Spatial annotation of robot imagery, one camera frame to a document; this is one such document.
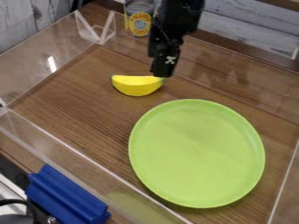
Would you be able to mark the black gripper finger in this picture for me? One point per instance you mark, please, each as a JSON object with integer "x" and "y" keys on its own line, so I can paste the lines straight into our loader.
{"x": 166, "y": 56}

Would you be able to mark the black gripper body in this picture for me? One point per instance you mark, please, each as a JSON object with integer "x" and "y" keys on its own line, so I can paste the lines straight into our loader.
{"x": 175, "y": 20}

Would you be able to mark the yellow toy banana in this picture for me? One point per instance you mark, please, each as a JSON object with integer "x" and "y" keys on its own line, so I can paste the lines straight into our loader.
{"x": 137, "y": 85}

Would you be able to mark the green plate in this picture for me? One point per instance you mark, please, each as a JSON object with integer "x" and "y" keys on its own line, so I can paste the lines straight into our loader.
{"x": 197, "y": 153}

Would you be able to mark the yellow blue labelled can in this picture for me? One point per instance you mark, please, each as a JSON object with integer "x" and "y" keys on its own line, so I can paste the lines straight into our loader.
{"x": 139, "y": 11}

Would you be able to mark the blue plastic clamp block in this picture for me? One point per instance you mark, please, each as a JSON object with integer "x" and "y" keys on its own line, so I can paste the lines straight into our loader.
{"x": 71, "y": 204}

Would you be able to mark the clear acrylic triangular bracket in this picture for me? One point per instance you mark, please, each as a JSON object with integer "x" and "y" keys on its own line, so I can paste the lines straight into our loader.
{"x": 95, "y": 33}

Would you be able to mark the clear acrylic enclosure wall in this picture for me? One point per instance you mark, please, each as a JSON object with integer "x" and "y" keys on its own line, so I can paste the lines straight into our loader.
{"x": 130, "y": 205}

